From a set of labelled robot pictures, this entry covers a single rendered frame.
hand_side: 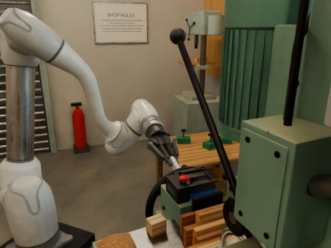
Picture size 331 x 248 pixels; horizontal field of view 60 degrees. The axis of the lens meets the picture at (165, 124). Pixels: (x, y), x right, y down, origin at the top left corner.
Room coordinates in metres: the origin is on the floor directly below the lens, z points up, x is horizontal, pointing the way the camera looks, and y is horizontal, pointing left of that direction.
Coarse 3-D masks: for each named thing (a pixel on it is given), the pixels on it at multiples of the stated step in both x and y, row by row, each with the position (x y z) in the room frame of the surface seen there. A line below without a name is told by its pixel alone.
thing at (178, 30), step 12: (180, 36) 0.63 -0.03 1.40; (180, 48) 0.62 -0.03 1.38; (192, 72) 0.58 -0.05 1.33; (192, 84) 0.57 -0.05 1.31; (204, 108) 0.53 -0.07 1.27; (216, 132) 0.49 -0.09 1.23; (216, 144) 0.48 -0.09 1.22; (228, 168) 0.45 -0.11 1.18; (228, 180) 0.44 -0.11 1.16; (228, 204) 0.41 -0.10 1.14; (228, 216) 0.41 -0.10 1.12; (240, 228) 0.38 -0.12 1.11
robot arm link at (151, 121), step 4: (148, 116) 1.17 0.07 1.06; (152, 116) 1.17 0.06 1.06; (156, 116) 1.18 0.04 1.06; (144, 120) 1.16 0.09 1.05; (148, 120) 1.15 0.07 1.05; (152, 120) 1.15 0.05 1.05; (156, 120) 1.15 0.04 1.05; (160, 120) 1.19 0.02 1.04; (144, 124) 1.14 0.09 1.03; (148, 124) 1.13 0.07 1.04; (152, 124) 1.13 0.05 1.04; (156, 124) 1.13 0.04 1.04; (160, 124) 1.14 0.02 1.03; (144, 128) 1.13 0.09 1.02; (148, 128) 1.12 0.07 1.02; (144, 132) 1.13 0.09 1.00
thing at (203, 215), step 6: (222, 204) 0.66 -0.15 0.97; (204, 210) 0.63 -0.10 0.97; (210, 210) 0.63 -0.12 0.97; (216, 210) 0.63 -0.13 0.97; (222, 210) 0.64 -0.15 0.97; (198, 216) 0.61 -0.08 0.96; (204, 216) 0.61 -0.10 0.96; (210, 216) 0.62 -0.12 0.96; (216, 216) 0.63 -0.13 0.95; (198, 222) 0.61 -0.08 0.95
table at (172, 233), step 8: (168, 224) 0.66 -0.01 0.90; (176, 224) 0.66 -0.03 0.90; (128, 232) 0.63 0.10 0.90; (136, 232) 0.63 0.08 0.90; (144, 232) 0.63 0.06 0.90; (168, 232) 0.63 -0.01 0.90; (176, 232) 0.63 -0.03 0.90; (136, 240) 0.60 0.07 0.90; (144, 240) 0.60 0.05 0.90; (152, 240) 0.60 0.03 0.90; (160, 240) 0.60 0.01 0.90; (168, 240) 0.60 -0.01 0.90; (176, 240) 0.60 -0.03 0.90
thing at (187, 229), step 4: (220, 216) 0.63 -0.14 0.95; (208, 220) 0.61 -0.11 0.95; (212, 220) 0.61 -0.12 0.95; (196, 224) 0.60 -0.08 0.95; (200, 224) 0.60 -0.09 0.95; (184, 228) 0.58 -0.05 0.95; (188, 228) 0.58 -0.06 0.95; (192, 228) 0.58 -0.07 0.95; (184, 232) 0.58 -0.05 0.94; (188, 232) 0.58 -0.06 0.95; (192, 232) 0.58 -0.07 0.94; (184, 236) 0.58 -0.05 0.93; (188, 236) 0.58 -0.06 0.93; (192, 236) 0.58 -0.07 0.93; (184, 240) 0.58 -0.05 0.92; (188, 240) 0.58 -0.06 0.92; (192, 240) 0.58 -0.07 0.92; (184, 244) 0.58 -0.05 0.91; (188, 244) 0.58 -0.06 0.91; (192, 244) 0.58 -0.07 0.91
